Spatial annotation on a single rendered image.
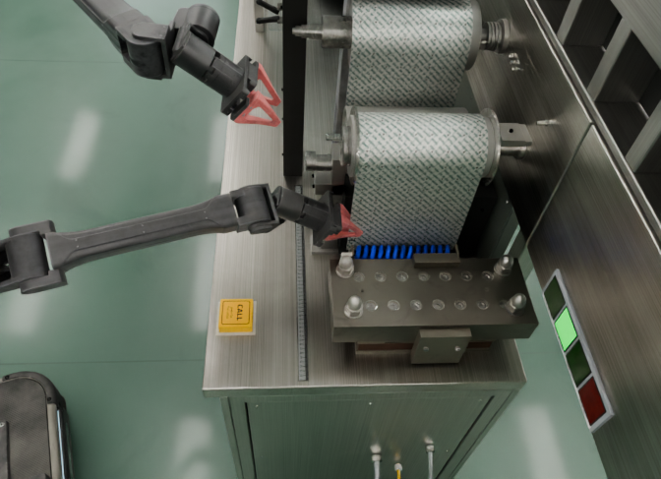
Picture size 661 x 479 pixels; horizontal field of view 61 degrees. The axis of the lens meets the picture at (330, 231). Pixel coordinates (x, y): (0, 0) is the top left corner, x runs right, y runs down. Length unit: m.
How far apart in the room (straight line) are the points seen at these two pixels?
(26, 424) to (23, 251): 1.04
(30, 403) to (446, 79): 1.54
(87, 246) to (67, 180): 1.93
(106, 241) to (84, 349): 1.36
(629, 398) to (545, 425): 1.42
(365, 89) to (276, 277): 0.46
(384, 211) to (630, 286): 0.48
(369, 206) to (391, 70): 0.28
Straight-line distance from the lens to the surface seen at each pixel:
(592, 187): 0.93
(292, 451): 1.53
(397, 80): 1.21
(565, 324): 0.99
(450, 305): 1.14
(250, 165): 1.53
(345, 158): 1.04
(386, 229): 1.16
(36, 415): 2.00
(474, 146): 1.06
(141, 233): 1.01
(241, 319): 1.21
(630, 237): 0.84
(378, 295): 1.12
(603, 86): 0.94
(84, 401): 2.25
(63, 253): 1.02
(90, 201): 2.80
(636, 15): 0.89
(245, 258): 1.33
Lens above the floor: 1.96
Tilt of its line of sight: 50 degrees down
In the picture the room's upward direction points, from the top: 5 degrees clockwise
